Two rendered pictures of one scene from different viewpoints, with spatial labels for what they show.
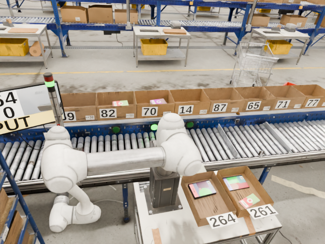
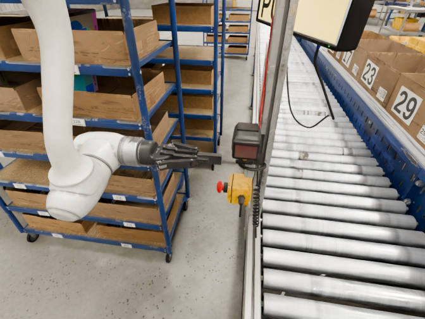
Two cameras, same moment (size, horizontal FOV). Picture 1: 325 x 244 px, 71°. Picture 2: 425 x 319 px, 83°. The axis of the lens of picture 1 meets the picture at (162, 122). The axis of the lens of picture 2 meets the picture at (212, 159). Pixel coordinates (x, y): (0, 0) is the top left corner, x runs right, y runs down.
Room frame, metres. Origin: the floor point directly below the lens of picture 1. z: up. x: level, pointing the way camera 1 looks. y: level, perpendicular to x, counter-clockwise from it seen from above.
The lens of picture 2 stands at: (1.30, 0.14, 1.36)
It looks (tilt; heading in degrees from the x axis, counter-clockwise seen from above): 36 degrees down; 113
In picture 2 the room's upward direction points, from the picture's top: straight up
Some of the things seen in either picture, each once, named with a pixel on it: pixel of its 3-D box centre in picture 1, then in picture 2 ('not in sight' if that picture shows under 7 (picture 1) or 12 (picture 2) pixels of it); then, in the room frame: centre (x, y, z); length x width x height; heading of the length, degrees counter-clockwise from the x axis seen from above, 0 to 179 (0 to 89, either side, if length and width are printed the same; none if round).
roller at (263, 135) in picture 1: (267, 139); not in sight; (1.96, -1.15, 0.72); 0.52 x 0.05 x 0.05; 14
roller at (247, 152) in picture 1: (239, 141); not in sight; (1.88, -0.83, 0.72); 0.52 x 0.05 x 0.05; 14
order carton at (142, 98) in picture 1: (153, 103); not in sight; (2.11, 0.11, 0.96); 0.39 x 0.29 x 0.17; 104
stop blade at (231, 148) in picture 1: (226, 140); not in sight; (1.84, -0.68, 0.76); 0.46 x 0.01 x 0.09; 14
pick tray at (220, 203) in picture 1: (206, 196); not in sight; (1.10, -0.38, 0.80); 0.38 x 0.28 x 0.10; 18
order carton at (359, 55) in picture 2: not in sight; (375, 59); (1.64, 2.02, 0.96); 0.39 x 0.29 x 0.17; 104
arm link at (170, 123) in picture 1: (170, 131); not in sight; (1.08, -0.06, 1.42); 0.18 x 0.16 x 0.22; 24
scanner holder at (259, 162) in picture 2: not in sight; (253, 154); (1.21, 0.62, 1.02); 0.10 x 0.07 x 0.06; 104
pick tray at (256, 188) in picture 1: (242, 189); not in sight; (1.19, -0.68, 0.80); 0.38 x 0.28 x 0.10; 17
